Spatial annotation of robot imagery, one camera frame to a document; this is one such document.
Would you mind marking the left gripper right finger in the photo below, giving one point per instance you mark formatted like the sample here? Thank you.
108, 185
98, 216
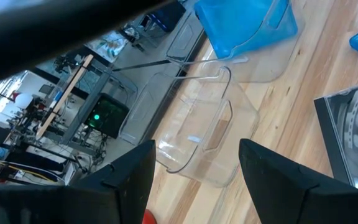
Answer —
291, 199

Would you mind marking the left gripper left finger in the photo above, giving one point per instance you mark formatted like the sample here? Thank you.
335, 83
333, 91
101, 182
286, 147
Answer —
104, 199

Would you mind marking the black jewel case clear lid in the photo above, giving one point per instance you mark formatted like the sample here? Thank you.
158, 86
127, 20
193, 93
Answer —
353, 133

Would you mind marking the red desk lamp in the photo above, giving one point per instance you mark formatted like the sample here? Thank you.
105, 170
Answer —
149, 218

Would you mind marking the black computer tower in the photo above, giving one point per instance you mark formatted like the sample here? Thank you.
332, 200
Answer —
107, 115

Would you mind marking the clear plastic bin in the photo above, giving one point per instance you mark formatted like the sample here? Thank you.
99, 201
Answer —
259, 70
179, 155

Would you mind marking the wooden plank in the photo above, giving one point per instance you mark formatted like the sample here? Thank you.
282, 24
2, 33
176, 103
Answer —
64, 96

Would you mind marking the white ball lamp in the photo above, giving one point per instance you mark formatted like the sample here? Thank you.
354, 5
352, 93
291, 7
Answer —
23, 101

